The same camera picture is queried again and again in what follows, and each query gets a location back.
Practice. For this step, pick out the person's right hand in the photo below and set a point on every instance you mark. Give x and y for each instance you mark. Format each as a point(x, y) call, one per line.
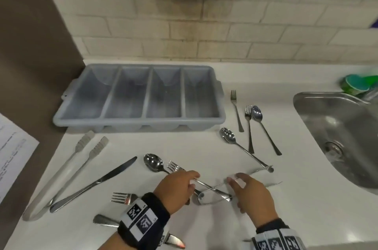
point(254, 199)

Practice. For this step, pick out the person's left hand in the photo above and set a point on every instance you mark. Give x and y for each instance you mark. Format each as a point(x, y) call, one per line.
point(174, 190)

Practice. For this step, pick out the large white-tipped tongs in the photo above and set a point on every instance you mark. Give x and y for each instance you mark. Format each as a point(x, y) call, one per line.
point(84, 142)

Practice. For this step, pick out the grey cutlery tray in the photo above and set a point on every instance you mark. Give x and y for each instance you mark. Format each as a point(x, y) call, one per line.
point(133, 96)

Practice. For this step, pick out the person's left forearm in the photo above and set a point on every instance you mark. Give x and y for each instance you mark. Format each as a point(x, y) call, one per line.
point(118, 244)

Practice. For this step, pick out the white countertop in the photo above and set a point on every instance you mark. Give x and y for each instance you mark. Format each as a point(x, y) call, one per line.
point(325, 214)

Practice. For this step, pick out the black left wristband with markers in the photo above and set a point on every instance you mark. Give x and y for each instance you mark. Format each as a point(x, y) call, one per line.
point(141, 217)

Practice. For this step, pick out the metal sink drain strainer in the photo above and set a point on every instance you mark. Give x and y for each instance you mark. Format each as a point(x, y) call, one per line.
point(333, 149)

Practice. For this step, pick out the stainless steel sink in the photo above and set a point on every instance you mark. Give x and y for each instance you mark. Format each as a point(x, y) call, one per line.
point(348, 128)

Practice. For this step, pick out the green plastic container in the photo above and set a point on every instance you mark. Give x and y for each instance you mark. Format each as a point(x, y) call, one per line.
point(357, 83)

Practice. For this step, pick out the purple and white poster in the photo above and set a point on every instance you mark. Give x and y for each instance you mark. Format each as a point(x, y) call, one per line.
point(14, 152)

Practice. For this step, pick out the brown cabinet side panel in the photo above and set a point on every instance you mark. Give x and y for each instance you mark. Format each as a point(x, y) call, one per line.
point(29, 52)

